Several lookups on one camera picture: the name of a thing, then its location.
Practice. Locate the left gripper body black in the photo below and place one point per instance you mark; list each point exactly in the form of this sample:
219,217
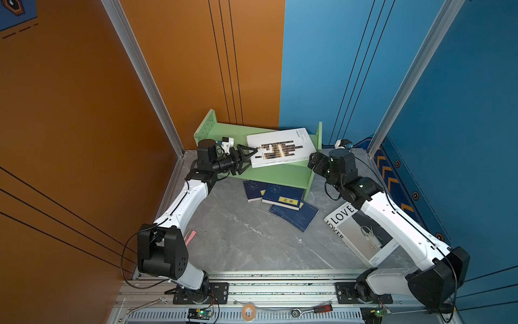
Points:
225,165

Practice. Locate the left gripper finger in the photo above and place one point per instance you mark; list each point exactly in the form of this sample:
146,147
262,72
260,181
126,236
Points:
242,167
246,153

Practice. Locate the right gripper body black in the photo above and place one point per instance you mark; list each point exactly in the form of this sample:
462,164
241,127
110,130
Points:
332,178

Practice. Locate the white book with brown pattern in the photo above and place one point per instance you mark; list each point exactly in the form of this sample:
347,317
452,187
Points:
281,147

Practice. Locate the white LOVER book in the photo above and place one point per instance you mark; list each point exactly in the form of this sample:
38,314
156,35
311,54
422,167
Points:
366,238

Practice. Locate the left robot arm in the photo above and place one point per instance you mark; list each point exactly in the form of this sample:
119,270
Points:
161,248

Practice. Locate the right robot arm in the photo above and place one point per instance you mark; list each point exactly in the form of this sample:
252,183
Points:
439,270

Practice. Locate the green two-tier shelf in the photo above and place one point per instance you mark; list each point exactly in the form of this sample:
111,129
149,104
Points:
296,174

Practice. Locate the blue book rear left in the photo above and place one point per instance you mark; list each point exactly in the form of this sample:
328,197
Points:
254,190

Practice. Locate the blue book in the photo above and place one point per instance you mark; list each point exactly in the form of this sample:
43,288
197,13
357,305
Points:
300,219
254,190
283,196

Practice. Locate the blue book top middle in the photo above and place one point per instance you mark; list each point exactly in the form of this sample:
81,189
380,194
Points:
283,196

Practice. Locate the blue book lower right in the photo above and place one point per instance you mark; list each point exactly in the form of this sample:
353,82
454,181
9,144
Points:
300,219

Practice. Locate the pink strip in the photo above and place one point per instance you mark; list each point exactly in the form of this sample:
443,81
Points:
189,236

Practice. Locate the silver wrench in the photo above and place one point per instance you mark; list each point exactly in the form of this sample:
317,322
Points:
146,305

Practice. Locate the tape roll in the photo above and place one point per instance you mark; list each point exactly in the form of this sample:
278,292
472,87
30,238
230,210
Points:
248,312

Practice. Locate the small circuit board left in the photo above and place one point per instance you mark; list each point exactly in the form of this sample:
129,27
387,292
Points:
200,316

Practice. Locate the small circuit board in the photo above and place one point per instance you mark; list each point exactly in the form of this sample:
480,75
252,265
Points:
373,316
200,316

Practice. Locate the small circuit board right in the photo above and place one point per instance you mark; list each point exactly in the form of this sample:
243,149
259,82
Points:
373,316

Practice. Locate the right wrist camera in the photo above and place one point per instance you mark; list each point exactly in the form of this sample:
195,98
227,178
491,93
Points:
344,143

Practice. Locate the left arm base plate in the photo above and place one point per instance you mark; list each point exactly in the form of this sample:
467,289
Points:
217,290

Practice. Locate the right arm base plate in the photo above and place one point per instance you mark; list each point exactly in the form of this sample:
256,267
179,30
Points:
356,293

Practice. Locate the ratchet with red handle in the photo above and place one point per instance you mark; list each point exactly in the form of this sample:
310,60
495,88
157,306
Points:
297,313

